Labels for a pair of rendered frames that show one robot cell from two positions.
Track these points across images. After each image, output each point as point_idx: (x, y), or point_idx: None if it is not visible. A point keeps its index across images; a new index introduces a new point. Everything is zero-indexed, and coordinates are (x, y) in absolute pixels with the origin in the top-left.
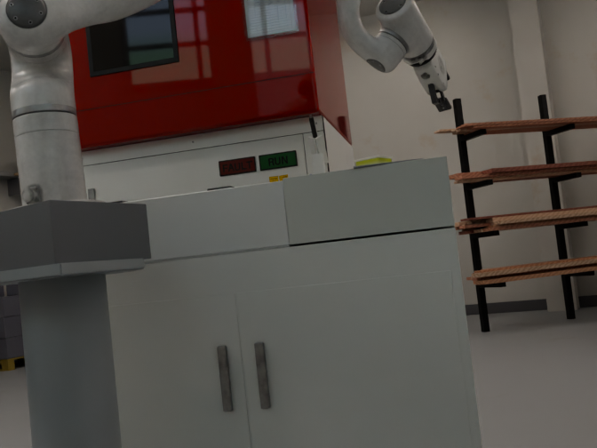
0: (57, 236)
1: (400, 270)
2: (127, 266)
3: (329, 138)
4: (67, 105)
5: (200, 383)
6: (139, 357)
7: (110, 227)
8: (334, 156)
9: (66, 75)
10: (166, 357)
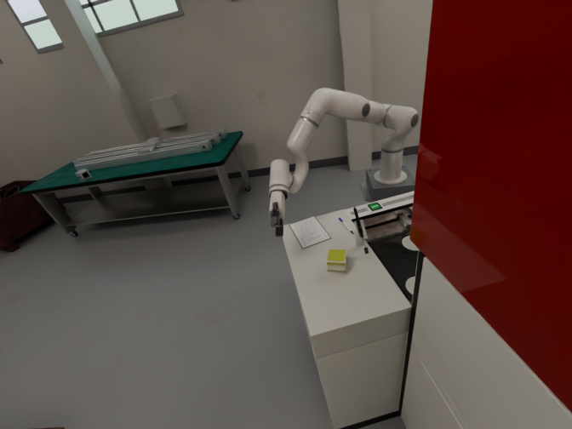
0: (366, 178)
1: None
2: (363, 196)
3: (437, 290)
4: (381, 147)
5: None
6: None
7: (369, 185)
8: (454, 325)
9: (391, 136)
10: None
